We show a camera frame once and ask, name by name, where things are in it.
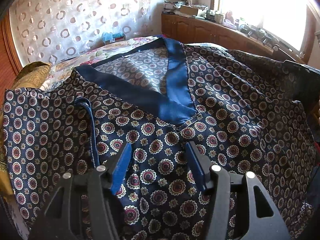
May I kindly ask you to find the white circle-patterned curtain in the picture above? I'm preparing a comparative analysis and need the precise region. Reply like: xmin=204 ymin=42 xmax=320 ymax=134
xmin=9 ymin=0 xmax=162 ymax=66

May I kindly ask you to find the cardboard box on cabinet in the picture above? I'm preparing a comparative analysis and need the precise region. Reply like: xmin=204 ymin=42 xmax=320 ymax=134
xmin=180 ymin=5 xmax=206 ymax=16

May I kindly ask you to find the wooden cabinet under window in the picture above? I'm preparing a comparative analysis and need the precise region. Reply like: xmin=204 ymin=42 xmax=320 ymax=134
xmin=161 ymin=12 xmax=306 ymax=65

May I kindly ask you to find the brown wooden wardrobe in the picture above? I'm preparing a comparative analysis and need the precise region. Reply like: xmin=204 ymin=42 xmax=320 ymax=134
xmin=0 ymin=12 xmax=22 ymax=104

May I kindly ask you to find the teal tissue box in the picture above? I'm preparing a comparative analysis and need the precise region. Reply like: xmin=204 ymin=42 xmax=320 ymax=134
xmin=101 ymin=32 xmax=125 ymax=44

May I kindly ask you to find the pink figurine on cabinet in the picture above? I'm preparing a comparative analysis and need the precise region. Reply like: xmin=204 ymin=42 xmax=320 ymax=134
xmin=223 ymin=11 xmax=236 ymax=29

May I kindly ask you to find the gold brown pillow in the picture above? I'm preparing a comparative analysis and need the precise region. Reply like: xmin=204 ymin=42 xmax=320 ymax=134
xmin=0 ymin=61 xmax=50 ymax=196

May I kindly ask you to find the navy patterned silk garment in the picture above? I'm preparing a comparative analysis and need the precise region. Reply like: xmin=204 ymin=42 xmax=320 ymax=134
xmin=3 ymin=38 xmax=319 ymax=239

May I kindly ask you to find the window with wooden frame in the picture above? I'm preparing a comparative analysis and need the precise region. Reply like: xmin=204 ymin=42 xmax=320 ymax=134
xmin=217 ymin=0 xmax=317 ymax=61

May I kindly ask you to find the floral pink quilt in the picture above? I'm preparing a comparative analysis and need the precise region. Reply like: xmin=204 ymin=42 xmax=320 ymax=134
xmin=41 ymin=36 xmax=158 ymax=91

